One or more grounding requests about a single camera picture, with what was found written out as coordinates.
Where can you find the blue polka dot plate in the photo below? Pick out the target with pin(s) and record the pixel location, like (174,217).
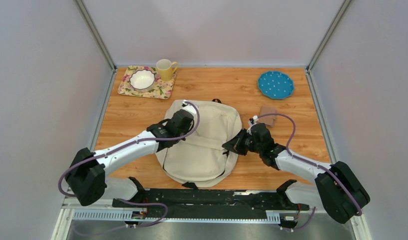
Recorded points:
(275,85)

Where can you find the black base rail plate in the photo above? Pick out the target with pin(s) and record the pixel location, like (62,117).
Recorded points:
(214,203)

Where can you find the yellow ceramic mug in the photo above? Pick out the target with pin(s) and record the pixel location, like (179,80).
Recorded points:
(166,69)

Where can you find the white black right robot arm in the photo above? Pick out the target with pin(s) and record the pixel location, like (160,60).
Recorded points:
(334,187)

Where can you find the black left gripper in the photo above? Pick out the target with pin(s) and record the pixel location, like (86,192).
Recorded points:
(186,131)

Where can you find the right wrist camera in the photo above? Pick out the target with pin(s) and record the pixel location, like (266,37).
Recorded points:
(251,122)

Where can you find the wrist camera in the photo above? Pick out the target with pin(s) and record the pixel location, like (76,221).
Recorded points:
(251,122)
(191,108)

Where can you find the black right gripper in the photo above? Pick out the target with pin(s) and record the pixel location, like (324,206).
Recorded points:
(235,144)

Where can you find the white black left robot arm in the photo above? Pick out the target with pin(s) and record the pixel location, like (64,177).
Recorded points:
(85,179)

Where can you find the brown small notebook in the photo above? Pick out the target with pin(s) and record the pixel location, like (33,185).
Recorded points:
(268,120)

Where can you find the floral square tray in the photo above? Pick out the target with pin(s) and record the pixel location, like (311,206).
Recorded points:
(161,89)

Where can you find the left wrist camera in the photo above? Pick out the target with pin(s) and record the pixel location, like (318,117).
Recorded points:
(191,108)

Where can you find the cream canvas backpack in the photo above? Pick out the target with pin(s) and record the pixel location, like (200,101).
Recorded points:
(200,161)

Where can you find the white scalloped bowl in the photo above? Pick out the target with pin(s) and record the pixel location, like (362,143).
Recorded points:
(142,80)

